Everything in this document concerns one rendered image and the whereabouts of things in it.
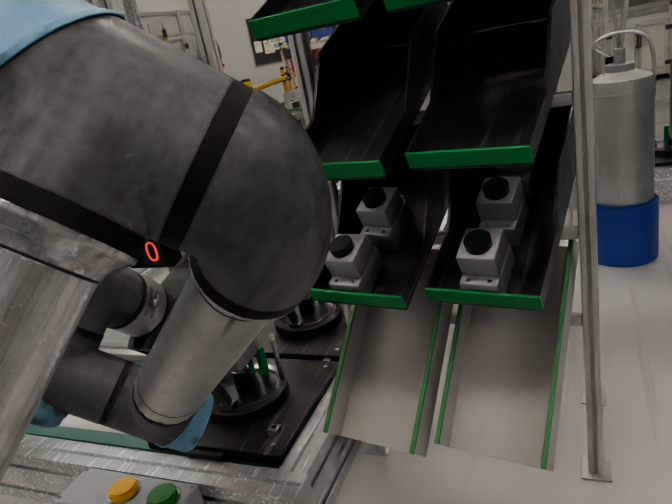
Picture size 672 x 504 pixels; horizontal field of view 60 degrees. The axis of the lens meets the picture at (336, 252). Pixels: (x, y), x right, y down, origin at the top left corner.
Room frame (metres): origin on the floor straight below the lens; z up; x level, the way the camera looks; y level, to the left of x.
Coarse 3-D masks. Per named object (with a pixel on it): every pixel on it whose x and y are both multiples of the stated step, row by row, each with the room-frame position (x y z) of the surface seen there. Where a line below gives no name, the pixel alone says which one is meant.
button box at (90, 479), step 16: (80, 480) 0.71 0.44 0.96; (96, 480) 0.71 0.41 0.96; (112, 480) 0.70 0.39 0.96; (144, 480) 0.68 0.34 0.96; (160, 480) 0.68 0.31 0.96; (64, 496) 0.68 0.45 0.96; (80, 496) 0.68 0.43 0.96; (96, 496) 0.67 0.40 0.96; (144, 496) 0.65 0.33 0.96; (192, 496) 0.64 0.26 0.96
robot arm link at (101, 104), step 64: (0, 0) 0.35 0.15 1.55; (64, 0) 0.36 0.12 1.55; (0, 64) 0.32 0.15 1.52; (64, 64) 0.33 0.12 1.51; (128, 64) 0.34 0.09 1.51; (192, 64) 0.36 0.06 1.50; (0, 128) 0.31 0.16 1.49; (64, 128) 0.31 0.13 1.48; (128, 128) 0.32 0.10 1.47; (192, 128) 0.33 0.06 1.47; (0, 192) 0.29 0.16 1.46; (64, 192) 0.30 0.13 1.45; (128, 192) 0.32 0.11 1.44; (192, 192) 0.32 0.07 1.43; (0, 256) 0.29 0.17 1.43; (64, 256) 0.30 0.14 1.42; (128, 256) 0.32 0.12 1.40; (0, 320) 0.28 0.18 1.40; (64, 320) 0.30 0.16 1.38; (0, 384) 0.27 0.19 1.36; (0, 448) 0.27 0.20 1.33
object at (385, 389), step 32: (416, 288) 0.74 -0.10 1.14; (352, 320) 0.72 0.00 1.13; (384, 320) 0.74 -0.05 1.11; (416, 320) 0.71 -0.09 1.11; (448, 320) 0.68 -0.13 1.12; (352, 352) 0.71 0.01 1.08; (384, 352) 0.70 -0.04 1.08; (416, 352) 0.68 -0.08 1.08; (352, 384) 0.70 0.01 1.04; (384, 384) 0.67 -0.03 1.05; (416, 384) 0.65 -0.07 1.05; (352, 416) 0.67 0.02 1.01; (384, 416) 0.64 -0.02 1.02; (416, 416) 0.59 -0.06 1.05; (416, 448) 0.57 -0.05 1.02
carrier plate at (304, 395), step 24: (288, 360) 0.92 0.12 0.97; (312, 360) 0.90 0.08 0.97; (312, 384) 0.83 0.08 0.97; (288, 408) 0.77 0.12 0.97; (312, 408) 0.77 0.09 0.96; (216, 432) 0.75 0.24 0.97; (240, 432) 0.74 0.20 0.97; (264, 432) 0.72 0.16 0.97; (288, 432) 0.71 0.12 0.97; (240, 456) 0.69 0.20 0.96; (264, 456) 0.68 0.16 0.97
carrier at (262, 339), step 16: (304, 304) 1.04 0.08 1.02; (320, 304) 1.08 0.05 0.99; (336, 304) 1.05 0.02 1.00; (272, 320) 1.09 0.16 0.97; (288, 320) 1.04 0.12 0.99; (304, 320) 1.02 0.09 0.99; (320, 320) 1.01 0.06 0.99; (336, 320) 1.01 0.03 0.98; (256, 336) 1.04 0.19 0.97; (288, 336) 1.00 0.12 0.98; (304, 336) 0.99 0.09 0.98; (320, 336) 0.98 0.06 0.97; (336, 336) 0.97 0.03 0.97; (272, 352) 0.96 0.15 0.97; (288, 352) 0.95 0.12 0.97; (304, 352) 0.93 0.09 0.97; (320, 352) 0.92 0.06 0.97; (336, 352) 0.91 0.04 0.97
